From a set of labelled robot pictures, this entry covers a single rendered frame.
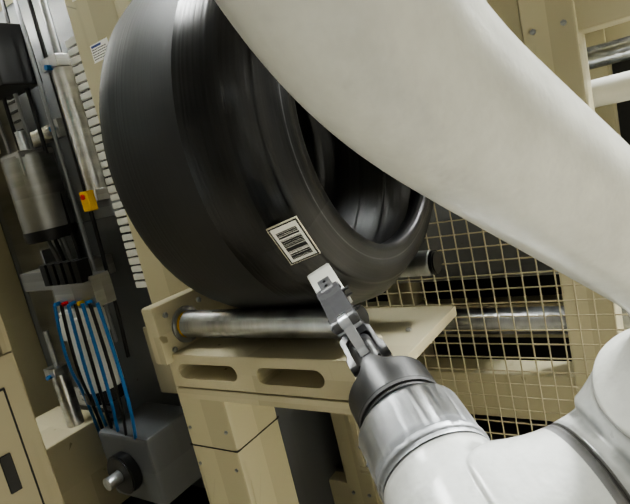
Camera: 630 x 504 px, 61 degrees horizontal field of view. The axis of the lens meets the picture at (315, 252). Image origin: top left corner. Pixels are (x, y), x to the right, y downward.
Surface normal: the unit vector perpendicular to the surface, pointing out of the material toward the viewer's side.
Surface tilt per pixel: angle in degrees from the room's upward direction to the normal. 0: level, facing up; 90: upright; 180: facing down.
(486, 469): 14
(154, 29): 60
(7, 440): 90
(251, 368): 90
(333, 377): 90
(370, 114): 132
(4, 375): 90
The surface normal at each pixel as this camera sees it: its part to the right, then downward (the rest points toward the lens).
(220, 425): -0.54, 0.26
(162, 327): 0.81, -0.09
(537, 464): -0.29, -0.87
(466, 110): 0.25, 0.51
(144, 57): -0.58, -0.16
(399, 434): -0.57, -0.62
